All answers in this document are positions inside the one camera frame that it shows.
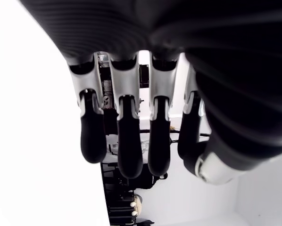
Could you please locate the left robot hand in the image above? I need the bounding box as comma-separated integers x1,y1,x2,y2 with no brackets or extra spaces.
18,0,282,186

